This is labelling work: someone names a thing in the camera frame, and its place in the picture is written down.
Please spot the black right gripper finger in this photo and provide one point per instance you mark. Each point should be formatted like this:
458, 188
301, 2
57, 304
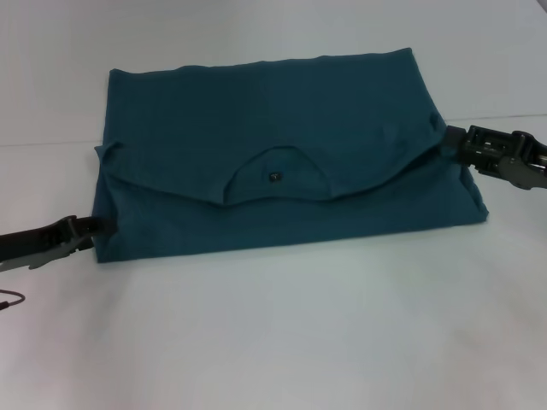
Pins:
455, 143

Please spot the teal t-shirt with FREE print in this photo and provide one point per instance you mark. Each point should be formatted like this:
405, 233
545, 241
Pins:
278, 128

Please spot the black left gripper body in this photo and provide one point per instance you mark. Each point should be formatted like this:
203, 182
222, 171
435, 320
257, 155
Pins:
30, 245

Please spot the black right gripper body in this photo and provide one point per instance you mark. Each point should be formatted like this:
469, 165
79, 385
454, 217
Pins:
525, 166

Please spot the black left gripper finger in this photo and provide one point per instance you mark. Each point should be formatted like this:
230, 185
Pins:
98, 226

